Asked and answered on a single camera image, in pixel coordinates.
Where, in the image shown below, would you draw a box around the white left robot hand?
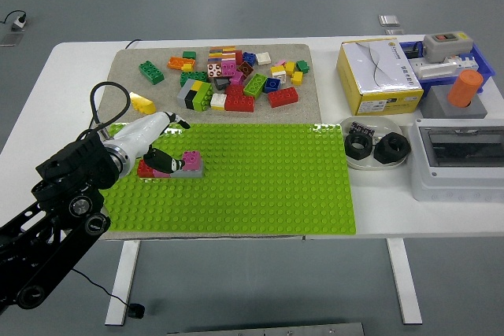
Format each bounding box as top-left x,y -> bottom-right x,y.
111,110 -> 192,175

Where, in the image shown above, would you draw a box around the white electrical enclosure box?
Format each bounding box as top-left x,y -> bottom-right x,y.
409,117 -> 504,204

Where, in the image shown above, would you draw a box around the striped multicolour brick stack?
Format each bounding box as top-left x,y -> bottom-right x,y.
208,45 -> 237,61

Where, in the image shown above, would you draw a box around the grey block base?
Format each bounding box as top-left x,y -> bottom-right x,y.
420,86 -> 488,120

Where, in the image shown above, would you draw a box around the yellow curved toy brick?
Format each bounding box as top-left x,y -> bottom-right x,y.
129,91 -> 158,114

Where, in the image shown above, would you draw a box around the grey long toy brick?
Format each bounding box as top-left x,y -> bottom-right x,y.
169,162 -> 205,179

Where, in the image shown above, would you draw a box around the blue plastic bin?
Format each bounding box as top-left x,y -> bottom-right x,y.
399,39 -> 496,96

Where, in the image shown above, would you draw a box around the lime green long toy brick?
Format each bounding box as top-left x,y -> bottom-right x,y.
243,73 -> 269,100

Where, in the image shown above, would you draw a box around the dark green long toy brick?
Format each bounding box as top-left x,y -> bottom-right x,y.
180,71 -> 209,87

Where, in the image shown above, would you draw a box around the grey switch box red button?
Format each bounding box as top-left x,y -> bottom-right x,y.
423,31 -> 475,64

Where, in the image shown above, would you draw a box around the black cord with plug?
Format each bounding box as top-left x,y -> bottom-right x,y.
72,39 -> 146,319

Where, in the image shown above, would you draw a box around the white table leg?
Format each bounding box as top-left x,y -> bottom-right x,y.
385,238 -> 423,326
105,239 -> 142,327

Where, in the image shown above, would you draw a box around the green studded baseplate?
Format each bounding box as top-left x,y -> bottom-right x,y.
100,122 -> 358,234

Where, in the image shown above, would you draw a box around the red stepped toy brick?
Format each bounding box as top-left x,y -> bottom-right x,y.
224,84 -> 256,113

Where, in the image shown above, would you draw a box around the red long toy brick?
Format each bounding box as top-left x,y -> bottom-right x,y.
267,87 -> 299,109

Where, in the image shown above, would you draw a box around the grey-brown mat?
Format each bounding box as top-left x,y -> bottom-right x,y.
96,43 -> 323,242

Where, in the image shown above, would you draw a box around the black and yellow toy brick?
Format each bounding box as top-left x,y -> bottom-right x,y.
184,79 -> 206,111

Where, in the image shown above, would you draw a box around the white oval dish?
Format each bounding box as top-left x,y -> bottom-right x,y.
339,115 -> 409,172

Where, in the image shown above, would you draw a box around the red square toy brick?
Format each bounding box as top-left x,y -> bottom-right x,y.
136,158 -> 156,179

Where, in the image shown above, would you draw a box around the orange toy brick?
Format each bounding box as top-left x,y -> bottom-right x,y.
167,56 -> 196,71

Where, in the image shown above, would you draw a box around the white terminal block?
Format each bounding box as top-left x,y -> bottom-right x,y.
411,54 -> 480,82

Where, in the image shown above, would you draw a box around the yellow and white cardboard box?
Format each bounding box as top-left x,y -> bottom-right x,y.
336,39 -> 425,116

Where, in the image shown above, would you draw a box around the orange cylinder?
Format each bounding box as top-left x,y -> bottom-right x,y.
447,69 -> 484,109

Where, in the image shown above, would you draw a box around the black large hex nut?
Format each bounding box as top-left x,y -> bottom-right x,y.
372,131 -> 412,165
343,131 -> 373,162

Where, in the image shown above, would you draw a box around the black dotted small part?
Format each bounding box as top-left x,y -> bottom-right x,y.
348,120 -> 375,138

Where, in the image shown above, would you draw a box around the floor socket with plug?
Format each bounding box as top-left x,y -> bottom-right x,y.
3,9 -> 28,32

